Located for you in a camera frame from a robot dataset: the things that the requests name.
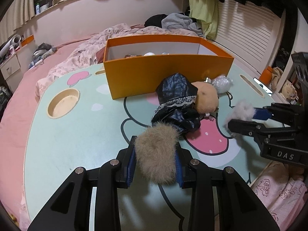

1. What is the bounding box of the white fur pompom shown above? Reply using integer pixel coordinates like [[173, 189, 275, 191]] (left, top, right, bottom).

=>
[[224, 100, 256, 131]]

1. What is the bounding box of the tan round plush toy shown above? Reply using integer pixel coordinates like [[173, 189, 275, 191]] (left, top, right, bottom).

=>
[[192, 81, 219, 114]]

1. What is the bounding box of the clear plastic bag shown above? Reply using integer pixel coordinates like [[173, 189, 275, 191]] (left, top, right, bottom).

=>
[[211, 74, 233, 94]]

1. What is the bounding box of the black lace fabric bundle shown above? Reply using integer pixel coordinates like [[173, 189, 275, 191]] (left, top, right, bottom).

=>
[[151, 73, 200, 135]]

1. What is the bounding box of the brown fur pompom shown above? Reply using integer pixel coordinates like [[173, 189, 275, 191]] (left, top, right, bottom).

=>
[[135, 123, 179, 185]]

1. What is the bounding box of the orange cardboard box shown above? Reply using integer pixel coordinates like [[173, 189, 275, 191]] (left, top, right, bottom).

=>
[[103, 35, 234, 99]]

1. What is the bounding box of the orange bottle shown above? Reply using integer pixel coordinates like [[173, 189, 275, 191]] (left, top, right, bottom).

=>
[[259, 66, 273, 85]]

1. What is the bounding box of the yellow-green hanging cloth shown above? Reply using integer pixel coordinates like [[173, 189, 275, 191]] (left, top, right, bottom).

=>
[[189, 0, 218, 40]]

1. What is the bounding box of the grey clothes pile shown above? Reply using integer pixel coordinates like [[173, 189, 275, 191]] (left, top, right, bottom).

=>
[[161, 13, 203, 37]]

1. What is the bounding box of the black garment on bed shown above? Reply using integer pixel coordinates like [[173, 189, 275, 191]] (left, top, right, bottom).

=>
[[144, 14, 168, 28]]

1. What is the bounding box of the white drawer cabinet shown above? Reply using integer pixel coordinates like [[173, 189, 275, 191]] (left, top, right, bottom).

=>
[[1, 35, 37, 92]]

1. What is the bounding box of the dark red pillow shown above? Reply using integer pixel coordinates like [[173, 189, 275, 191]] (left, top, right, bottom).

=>
[[96, 47, 105, 64]]

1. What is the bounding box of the pink floral quilt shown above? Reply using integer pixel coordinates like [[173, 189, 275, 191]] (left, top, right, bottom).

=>
[[35, 23, 197, 101]]

